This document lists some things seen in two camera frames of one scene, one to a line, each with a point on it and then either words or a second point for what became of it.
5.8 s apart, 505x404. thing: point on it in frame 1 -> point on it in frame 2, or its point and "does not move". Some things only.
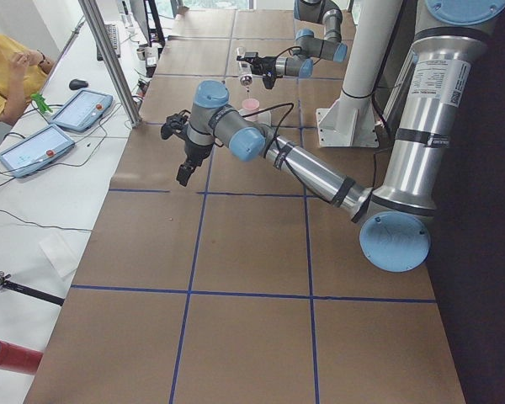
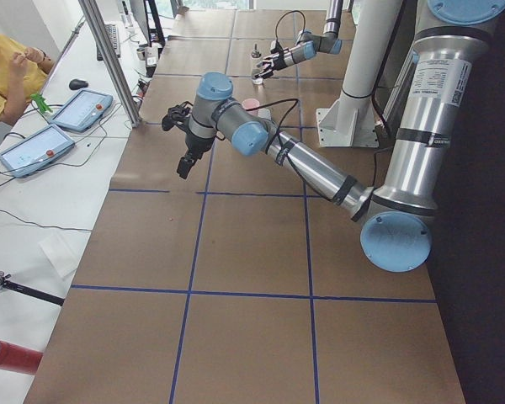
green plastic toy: [42, 105] does not move
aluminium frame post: [92, 9] does not move
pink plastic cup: [250, 103] does not move
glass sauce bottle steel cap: [246, 80] -> [256, 54]
